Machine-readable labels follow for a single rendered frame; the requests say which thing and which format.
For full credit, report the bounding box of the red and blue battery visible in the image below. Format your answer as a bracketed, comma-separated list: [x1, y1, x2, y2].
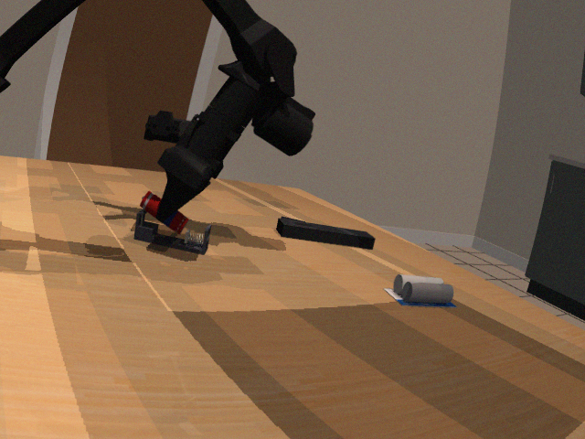
[140, 190, 189, 234]

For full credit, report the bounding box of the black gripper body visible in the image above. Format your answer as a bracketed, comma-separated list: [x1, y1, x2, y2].
[157, 106, 245, 192]

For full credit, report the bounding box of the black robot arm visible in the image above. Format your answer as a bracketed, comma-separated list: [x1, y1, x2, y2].
[0, 0, 315, 156]

